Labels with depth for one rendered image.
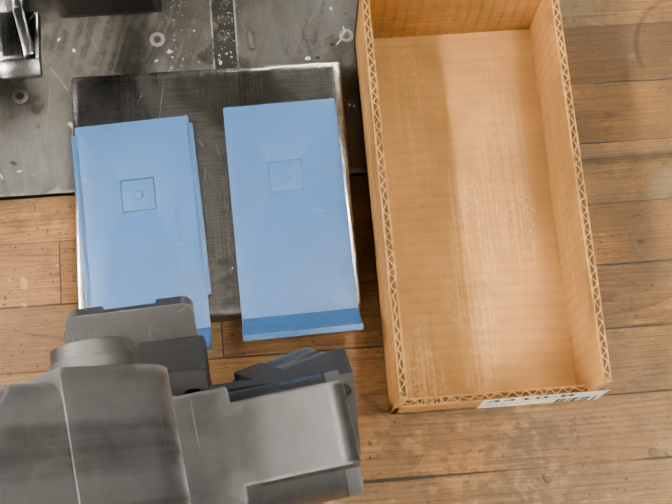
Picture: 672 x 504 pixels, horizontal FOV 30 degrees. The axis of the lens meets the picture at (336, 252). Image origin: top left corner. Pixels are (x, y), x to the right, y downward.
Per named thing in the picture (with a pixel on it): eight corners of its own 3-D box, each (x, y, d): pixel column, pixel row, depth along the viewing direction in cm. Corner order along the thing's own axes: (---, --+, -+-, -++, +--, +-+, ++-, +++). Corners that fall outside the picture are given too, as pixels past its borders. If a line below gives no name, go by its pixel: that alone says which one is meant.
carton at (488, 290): (388, 417, 77) (399, 398, 69) (353, 41, 83) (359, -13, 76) (593, 400, 78) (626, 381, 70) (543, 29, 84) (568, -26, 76)
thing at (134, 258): (96, 372, 74) (88, 363, 71) (75, 130, 78) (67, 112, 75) (214, 357, 75) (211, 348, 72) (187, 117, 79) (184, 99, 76)
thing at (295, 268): (244, 350, 75) (243, 340, 72) (223, 110, 79) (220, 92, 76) (361, 338, 75) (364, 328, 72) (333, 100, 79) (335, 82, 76)
